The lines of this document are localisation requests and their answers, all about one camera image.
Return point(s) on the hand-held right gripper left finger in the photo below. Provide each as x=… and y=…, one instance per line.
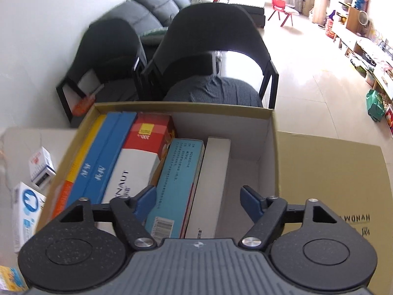
x=147, y=199

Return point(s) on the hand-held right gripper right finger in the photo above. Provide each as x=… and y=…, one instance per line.
x=248, y=201

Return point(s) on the long teal box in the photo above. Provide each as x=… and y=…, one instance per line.
x=178, y=178

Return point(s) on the red and white box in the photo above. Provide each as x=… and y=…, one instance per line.
x=141, y=159

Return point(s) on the long white box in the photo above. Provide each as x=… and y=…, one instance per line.
x=208, y=190

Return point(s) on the cardboard box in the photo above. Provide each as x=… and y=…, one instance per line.
x=251, y=147

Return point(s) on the long blue box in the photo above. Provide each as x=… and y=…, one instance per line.
x=113, y=153
x=92, y=159

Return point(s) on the long yellow orange box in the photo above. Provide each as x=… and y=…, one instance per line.
x=83, y=153

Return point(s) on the cardboard box lid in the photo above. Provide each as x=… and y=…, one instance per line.
x=331, y=166

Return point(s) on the white box red label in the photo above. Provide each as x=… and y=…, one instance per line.
x=41, y=167

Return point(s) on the dark checked seat cushion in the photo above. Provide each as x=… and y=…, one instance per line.
x=119, y=90
x=215, y=92

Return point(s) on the orange hang tag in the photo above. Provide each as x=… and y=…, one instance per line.
x=83, y=106

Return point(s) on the white box blue print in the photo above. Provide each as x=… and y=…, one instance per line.
x=26, y=212

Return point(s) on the yellow blue packet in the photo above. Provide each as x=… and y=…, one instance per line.
x=10, y=279

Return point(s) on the green bag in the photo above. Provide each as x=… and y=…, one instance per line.
x=375, y=106

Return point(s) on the black chair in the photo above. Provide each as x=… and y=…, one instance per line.
x=104, y=46
x=211, y=27

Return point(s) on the grey sofa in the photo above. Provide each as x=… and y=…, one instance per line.
x=147, y=6

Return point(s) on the white low cabinet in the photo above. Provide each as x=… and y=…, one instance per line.
x=362, y=41

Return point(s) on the red child chair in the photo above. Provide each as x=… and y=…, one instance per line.
x=279, y=6

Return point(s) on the wooden cabinet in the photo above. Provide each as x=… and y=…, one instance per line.
x=351, y=21

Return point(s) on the wooden shelf unit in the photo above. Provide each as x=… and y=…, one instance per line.
x=319, y=6

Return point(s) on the white standing fan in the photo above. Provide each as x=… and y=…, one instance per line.
x=363, y=18

